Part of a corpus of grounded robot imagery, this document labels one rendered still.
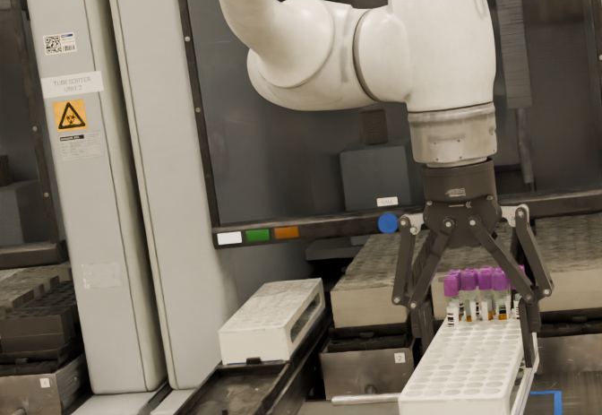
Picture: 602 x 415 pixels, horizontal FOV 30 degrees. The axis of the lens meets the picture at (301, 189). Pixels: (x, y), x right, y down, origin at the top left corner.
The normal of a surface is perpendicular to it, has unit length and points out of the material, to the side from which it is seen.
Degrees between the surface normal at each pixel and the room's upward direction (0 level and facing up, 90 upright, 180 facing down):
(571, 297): 90
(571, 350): 90
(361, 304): 90
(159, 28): 90
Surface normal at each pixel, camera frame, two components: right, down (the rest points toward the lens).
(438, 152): -0.30, 0.17
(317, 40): 0.14, -0.03
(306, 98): -0.18, 0.93
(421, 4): -0.42, -0.03
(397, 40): -0.69, 0.14
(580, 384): -0.14, -0.98
